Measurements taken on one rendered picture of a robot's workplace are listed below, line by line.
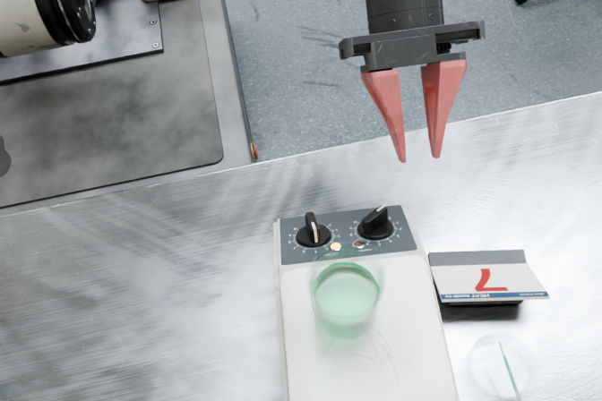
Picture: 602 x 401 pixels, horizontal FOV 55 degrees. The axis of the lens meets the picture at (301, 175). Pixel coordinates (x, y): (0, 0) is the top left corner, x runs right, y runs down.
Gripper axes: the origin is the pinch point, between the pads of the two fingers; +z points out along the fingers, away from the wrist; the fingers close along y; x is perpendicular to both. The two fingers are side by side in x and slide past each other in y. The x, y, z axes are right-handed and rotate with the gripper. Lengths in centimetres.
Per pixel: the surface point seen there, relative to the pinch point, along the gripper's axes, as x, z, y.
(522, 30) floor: 127, -13, 58
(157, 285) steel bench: 8.2, 11.0, -24.7
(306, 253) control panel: 3.0, 8.2, -9.9
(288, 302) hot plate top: -2.4, 10.3, -11.7
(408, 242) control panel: 3.0, 8.3, -1.1
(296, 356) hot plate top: -5.1, 13.5, -11.5
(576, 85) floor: 113, 4, 66
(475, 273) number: 5.3, 12.7, 5.1
